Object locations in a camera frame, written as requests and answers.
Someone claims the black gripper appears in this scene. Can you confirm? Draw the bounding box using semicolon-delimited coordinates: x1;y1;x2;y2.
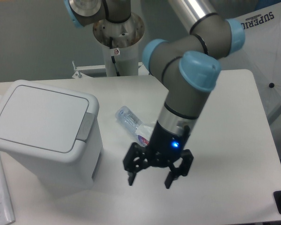
123;123;194;189

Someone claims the white push-lid trash can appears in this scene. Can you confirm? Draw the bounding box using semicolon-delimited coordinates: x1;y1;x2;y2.
0;80;103;189

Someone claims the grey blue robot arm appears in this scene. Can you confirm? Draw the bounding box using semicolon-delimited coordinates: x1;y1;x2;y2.
123;0;245;188

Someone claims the crumpled white plastic wrapper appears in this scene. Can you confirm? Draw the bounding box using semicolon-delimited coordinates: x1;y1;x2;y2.
135;123;155;141

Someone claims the clear plastic water bottle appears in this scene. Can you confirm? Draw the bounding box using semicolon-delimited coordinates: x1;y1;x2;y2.
115;106;149;147

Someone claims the white Superior umbrella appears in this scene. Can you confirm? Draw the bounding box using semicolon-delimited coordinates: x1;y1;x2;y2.
221;0;281;122

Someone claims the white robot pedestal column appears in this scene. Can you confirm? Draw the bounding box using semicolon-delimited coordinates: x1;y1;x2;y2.
93;12;145;77

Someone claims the white metal base frame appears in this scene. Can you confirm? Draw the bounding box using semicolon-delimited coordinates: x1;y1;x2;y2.
72;61;150;79

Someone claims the black cable on pedestal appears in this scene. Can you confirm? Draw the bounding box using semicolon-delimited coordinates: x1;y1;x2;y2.
109;37;120;77

